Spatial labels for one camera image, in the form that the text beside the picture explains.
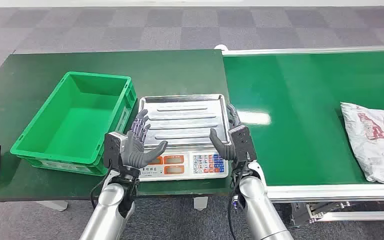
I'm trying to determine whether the white table foot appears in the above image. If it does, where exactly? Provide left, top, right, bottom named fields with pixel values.
left=34, top=200, right=69, bottom=212
left=193, top=196, right=209, bottom=212

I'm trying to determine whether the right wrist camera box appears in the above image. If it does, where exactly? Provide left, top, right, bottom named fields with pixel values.
left=228, top=124, right=258, bottom=163

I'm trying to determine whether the grey poly mailer package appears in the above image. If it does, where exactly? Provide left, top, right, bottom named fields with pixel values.
left=340, top=101, right=384, bottom=185

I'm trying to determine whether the green conveyor belt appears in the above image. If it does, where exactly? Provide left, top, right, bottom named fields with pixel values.
left=214, top=44, right=384, bottom=229

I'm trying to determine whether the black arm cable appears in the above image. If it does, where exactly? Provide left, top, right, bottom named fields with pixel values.
left=89, top=163, right=113, bottom=211
left=227, top=161, right=248, bottom=240

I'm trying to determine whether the dark green table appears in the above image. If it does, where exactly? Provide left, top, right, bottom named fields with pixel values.
left=0, top=49, right=238, bottom=203

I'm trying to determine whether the green plastic crate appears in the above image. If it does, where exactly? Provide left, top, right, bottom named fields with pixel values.
left=10, top=71, right=138, bottom=177

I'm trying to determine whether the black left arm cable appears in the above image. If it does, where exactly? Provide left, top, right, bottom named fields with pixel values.
left=89, top=163, right=113, bottom=211

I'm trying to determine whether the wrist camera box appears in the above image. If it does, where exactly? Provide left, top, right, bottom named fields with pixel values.
left=103, top=131, right=128, bottom=170
left=228, top=124, right=258, bottom=163

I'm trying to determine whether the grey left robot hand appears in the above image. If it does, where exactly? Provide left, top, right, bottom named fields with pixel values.
left=123, top=109, right=169, bottom=170

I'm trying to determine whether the steel scale tray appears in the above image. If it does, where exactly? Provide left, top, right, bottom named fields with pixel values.
left=138, top=94, right=232, bottom=149

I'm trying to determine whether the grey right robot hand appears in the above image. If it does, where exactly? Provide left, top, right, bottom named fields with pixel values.
left=209, top=104, right=243, bottom=162

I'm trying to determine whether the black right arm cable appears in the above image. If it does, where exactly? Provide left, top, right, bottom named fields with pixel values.
left=227, top=161, right=248, bottom=240

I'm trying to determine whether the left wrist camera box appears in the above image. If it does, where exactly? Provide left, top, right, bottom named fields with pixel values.
left=103, top=131, right=128, bottom=170

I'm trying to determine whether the white electronic scale body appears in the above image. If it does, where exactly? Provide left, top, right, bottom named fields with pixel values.
left=138, top=145, right=230, bottom=182

